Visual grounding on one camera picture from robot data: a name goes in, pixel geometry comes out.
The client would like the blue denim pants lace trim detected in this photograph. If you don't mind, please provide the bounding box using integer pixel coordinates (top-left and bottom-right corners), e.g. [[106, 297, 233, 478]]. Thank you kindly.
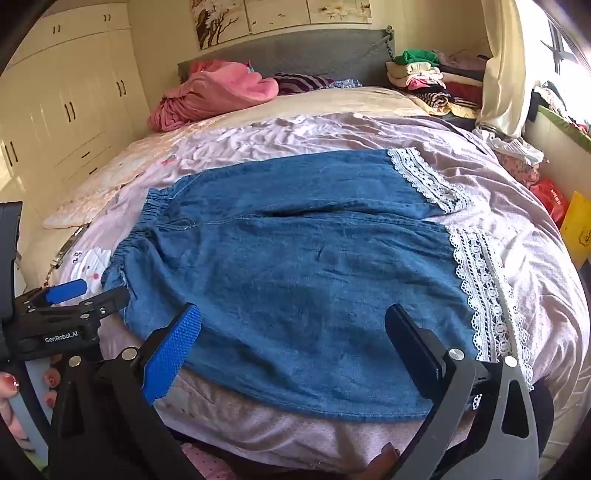
[[100, 148, 536, 422]]

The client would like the stack of folded clothes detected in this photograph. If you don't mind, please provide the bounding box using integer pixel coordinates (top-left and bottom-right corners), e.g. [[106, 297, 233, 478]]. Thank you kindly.
[[385, 48, 490, 118]]

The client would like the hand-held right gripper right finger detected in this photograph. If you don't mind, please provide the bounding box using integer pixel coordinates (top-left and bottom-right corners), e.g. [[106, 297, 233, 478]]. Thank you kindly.
[[385, 303, 541, 480]]

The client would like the beige blanket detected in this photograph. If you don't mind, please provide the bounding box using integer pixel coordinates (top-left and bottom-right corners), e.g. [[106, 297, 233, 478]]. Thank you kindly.
[[198, 85, 430, 139]]

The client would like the cream wardrobe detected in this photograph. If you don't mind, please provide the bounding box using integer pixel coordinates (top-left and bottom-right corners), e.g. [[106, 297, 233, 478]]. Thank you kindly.
[[0, 2, 151, 222]]

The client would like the white crumpled cloth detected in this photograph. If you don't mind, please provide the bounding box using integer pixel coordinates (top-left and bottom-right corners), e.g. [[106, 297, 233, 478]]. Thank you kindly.
[[471, 129, 546, 164]]

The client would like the window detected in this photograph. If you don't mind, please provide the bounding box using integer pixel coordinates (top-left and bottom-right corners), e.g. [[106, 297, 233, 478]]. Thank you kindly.
[[531, 0, 591, 93]]

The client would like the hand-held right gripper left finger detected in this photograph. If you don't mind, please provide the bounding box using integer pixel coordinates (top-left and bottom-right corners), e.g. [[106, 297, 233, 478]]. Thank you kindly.
[[48, 302, 204, 480]]

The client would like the pink floral cloth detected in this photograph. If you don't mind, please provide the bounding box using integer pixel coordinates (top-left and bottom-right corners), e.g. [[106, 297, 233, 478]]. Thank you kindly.
[[496, 152, 541, 188]]

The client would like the purple striped cloth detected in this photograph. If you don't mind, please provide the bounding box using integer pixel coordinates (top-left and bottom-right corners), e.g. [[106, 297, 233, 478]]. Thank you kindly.
[[272, 74, 334, 96]]

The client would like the pink blanket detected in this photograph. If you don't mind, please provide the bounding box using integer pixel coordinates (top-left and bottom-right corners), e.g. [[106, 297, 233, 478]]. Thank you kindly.
[[148, 60, 279, 133]]

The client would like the red bag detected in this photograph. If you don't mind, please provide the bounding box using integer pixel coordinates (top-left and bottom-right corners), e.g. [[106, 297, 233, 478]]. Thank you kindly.
[[529, 178, 570, 224]]

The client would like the tree wall painting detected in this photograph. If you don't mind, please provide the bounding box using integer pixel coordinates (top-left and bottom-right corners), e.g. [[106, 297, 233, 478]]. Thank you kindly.
[[190, 0, 373, 51]]

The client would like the person's left hand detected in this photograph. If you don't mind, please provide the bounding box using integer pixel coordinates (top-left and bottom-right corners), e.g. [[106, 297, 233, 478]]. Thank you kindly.
[[0, 369, 62, 402]]

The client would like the cream curtain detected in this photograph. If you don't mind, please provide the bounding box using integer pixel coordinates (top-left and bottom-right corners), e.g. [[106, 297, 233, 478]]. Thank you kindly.
[[475, 0, 539, 139]]

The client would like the yellow bag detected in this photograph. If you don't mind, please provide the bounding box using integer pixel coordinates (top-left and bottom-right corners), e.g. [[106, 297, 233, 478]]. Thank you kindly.
[[558, 191, 591, 268]]

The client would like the clothes pile on sill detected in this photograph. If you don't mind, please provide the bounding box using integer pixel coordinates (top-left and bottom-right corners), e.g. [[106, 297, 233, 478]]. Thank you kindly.
[[531, 80, 591, 137]]

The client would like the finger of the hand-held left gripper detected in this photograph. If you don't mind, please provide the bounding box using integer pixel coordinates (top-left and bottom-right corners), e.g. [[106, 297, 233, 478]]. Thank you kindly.
[[16, 278, 88, 309], [28, 285, 131, 326]]

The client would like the pink dotted clothing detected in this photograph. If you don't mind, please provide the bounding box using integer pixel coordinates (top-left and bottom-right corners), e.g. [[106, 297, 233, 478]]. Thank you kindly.
[[180, 442, 237, 480]]

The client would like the grey bed headboard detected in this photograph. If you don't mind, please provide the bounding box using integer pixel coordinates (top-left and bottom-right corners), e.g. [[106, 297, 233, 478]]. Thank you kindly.
[[178, 28, 393, 88]]

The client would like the lilac printed bed sheet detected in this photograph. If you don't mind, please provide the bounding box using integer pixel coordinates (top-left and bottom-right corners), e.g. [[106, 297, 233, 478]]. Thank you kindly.
[[21, 113, 591, 467]]

